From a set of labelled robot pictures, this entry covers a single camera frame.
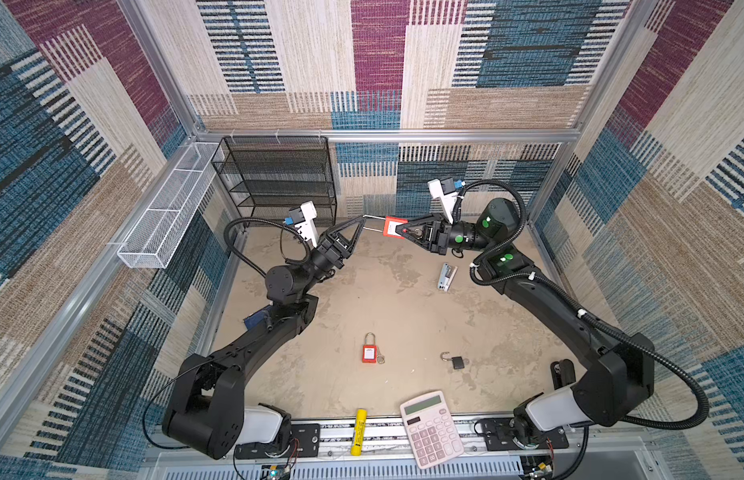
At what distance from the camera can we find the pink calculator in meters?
0.73

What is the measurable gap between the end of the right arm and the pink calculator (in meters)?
0.43

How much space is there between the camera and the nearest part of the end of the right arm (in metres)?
0.58
